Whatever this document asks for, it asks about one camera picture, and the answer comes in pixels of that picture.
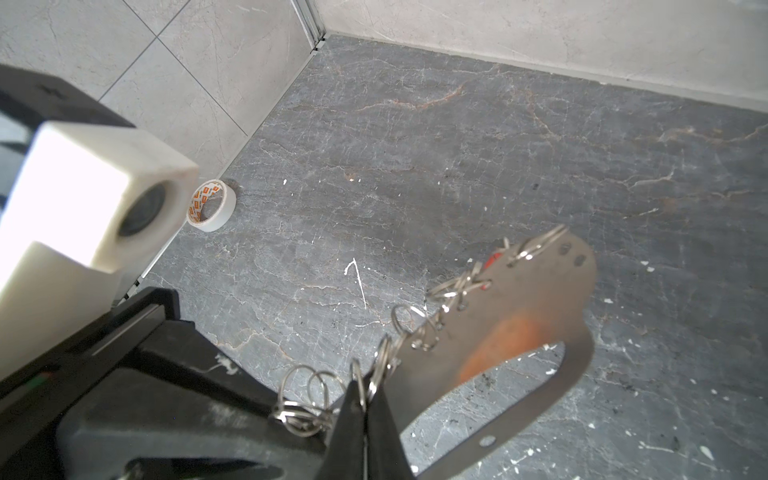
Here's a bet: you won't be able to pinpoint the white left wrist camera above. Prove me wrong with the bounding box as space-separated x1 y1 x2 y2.
1 121 198 377

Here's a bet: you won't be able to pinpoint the white tape roll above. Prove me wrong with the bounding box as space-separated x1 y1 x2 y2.
186 179 237 233

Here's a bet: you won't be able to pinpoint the red plastic key tag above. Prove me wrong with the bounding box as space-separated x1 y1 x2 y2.
483 251 503 269

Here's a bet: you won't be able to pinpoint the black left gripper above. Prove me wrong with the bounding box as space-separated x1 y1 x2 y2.
1 288 325 479

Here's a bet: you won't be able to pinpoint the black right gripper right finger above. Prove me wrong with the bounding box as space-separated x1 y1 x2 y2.
366 389 416 480

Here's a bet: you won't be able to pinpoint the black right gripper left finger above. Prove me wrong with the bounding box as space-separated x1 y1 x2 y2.
314 386 366 480

